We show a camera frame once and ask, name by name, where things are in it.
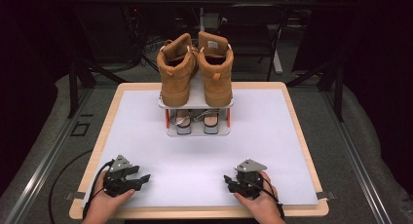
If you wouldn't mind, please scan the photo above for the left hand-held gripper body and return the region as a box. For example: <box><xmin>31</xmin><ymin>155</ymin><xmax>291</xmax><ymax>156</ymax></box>
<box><xmin>103</xmin><ymin>154</ymin><xmax>144</xmax><ymax>198</ymax></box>

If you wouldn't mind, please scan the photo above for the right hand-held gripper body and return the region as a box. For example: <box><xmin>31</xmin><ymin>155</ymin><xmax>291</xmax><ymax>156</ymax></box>
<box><xmin>234</xmin><ymin>158</ymin><xmax>268</xmax><ymax>200</ymax></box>

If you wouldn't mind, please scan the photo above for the black rhinestone strap sandal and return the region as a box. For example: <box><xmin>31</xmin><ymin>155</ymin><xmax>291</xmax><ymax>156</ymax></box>
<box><xmin>194</xmin><ymin>108</ymin><xmax>220</xmax><ymax>135</ymax></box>
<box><xmin>169</xmin><ymin>109</ymin><xmax>193</xmax><ymax>135</ymax></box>

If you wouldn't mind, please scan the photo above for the white two-tier shoe rack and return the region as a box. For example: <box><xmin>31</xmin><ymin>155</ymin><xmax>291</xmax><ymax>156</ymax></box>
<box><xmin>158</xmin><ymin>71</ymin><xmax>235</xmax><ymax>137</ymax></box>

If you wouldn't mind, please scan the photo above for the tan suede boot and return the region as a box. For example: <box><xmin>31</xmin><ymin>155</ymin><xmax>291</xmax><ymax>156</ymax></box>
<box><xmin>197</xmin><ymin>30</ymin><xmax>235</xmax><ymax>108</ymax></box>
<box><xmin>156</xmin><ymin>32</ymin><xmax>200</xmax><ymax>108</ymax></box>

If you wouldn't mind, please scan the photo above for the person's left hand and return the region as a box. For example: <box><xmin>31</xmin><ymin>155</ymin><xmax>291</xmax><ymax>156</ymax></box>
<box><xmin>85</xmin><ymin>169</ymin><xmax>136</xmax><ymax>220</ymax></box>

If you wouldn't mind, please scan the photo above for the person's right hand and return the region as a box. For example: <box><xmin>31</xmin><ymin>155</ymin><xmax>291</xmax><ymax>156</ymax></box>
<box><xmin>233</xmin><ymin>170</ymin><xmax>283</xmax><ymax>220</ymax></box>

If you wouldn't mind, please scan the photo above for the white table mat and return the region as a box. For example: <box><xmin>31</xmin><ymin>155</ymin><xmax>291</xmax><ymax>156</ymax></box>
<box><xmin>81</xmin><ymin>88</ymin><xmax>319</xmax><ymax>208</ymax></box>

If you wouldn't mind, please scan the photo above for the grey tape strip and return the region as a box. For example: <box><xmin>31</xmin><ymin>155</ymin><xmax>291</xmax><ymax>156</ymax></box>
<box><xmin>316</xmin><ymin>191</ymin><xmax>337</xmax><ymax>201</ymax></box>
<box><xmin>64</xmin><ymin>191</ymin><xmax>87</xmax><ymax>201</ymax></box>

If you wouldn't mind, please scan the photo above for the black metal stand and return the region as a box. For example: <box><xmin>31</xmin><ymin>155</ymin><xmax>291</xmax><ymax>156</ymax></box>
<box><xmin>285</xmin><ymin>59</ymin><xmax>345</xmax><ymax>123</ymax></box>
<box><xmin>66</xmin><ymin>55</ymin><xmax>129</xmax><ymax>120</ymax></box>

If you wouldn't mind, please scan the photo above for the black folding chair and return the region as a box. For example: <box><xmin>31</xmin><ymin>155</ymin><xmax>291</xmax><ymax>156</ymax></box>
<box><xmin>216</xmin><ymin>3</ymin><xmax>290</xmax><ymax>82</ymax></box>

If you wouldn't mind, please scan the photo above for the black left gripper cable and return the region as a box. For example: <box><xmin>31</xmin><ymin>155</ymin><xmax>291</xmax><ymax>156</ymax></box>
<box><xmin>48</xmin><ymin>149</ymin><xmax>115</xmax><ymax>224</ymax></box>

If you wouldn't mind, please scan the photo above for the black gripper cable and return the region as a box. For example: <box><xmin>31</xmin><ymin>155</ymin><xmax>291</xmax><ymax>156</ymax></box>
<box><xmin>48</xmin><ymin>149</ymin><xmax>115</xmax><ymax>224</ymax></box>
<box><xmin>259</xmin><ymin>176</ymin><xmax>286</xmax><ymax>219</ymax></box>

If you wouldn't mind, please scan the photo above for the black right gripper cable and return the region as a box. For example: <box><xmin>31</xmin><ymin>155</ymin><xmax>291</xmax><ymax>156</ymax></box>
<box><xmin>259</xmin><ymin>176</ymin><xmax>286</xmax><ymax>219</ymax></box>

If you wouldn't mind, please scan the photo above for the aluminium frame rail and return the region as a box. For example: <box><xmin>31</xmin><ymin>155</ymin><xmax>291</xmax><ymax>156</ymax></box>
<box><xmin>3</xmin><ymin>87</ymin><xmax>95</xmax><ymax>224</ymax></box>
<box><xmin>320</xmin><ymin>87</ymin><xmax>394</xmax><ymax>224</ymax></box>

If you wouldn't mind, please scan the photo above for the bundle of floor cables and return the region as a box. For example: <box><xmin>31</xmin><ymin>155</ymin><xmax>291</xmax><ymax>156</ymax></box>
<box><xmin>130</xmin><ymin>32</ymin><xmax>164</xmax><ymax>72</ymax></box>

